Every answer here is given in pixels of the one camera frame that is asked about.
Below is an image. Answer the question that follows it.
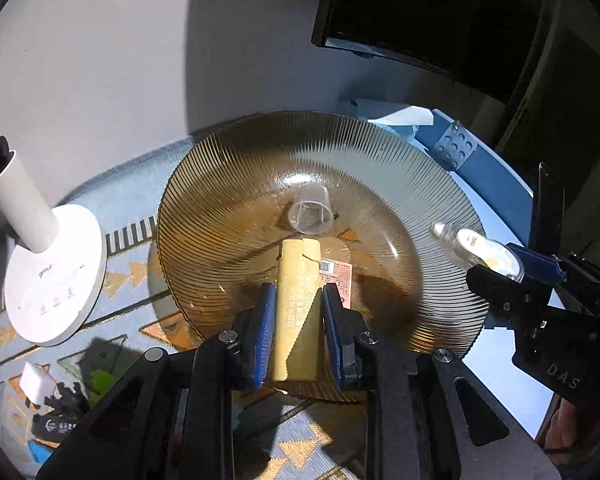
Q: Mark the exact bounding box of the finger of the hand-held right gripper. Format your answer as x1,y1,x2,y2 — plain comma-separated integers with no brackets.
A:
466,264,551,331
505,242,567,286

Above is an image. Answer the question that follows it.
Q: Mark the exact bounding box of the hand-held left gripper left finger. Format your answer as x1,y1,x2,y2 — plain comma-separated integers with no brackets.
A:
35,282,281,480

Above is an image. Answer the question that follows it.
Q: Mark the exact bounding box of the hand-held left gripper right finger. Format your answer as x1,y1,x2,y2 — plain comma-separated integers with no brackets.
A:
320,282,563,480

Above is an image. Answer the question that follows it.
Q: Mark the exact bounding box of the yellow lighter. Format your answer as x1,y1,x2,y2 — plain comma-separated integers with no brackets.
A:
271,239,323,381

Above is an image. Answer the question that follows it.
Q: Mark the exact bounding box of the small clear glass bottle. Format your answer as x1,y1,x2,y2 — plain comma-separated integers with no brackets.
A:
430,222,526,283

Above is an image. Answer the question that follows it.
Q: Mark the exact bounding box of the amber ribbed glass plate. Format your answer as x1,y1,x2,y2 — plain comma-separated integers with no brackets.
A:
156,111,491,403

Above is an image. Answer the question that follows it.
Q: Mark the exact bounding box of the black figurine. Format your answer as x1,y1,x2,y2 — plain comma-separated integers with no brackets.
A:
42,382,88,418

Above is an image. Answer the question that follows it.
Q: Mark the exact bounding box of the white charger adapter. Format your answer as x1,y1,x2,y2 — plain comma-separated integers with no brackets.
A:
20,362,56,406

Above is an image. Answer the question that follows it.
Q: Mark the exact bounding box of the black smartphone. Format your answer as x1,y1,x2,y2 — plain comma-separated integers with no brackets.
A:
536,161,567,261

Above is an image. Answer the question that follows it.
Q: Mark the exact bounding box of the red label card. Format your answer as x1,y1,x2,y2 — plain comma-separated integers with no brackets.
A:
320,259,353,311

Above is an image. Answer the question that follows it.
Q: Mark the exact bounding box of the small clear plastic cup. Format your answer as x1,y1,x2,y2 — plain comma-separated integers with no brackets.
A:
286,185,333,236

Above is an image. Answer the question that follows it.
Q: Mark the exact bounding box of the green small object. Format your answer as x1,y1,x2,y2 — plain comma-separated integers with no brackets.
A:
87,370,118,406

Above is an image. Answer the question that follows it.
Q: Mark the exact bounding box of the light blue tissue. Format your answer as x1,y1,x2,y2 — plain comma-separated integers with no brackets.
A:
340,99,436,143

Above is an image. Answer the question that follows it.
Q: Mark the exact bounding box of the white desk lamp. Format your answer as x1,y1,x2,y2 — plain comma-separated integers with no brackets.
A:
0,50,108,347

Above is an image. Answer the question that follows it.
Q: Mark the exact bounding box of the black round printed object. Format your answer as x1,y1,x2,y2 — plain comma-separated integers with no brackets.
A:
31,407,88,448

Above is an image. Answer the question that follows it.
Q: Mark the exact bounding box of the black monitor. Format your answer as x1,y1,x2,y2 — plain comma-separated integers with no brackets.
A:
311,0,541,103

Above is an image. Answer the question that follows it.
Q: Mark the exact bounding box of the blue desk back rail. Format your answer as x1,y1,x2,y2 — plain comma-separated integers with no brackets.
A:
415,110,533,197

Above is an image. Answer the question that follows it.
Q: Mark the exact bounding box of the grey metal bracket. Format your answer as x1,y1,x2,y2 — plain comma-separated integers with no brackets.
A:
434,121,479,170

